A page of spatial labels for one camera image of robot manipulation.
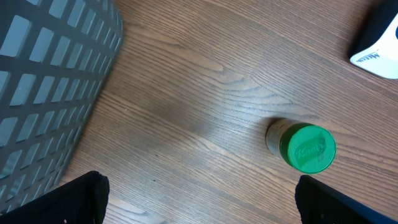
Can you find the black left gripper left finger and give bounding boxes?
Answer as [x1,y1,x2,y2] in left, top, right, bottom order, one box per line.
[1,171,109,224]

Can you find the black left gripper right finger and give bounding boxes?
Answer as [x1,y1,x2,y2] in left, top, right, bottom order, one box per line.
[295,175,397,224]

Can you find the green lid jar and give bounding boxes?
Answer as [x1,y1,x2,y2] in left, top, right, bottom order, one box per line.
[266,118,336,174]

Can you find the white barcode scanner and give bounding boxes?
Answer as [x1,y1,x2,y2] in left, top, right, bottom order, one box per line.
[349,0,397,80]

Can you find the grey plastic basket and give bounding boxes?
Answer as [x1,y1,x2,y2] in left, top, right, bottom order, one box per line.
[1,0,124,214]

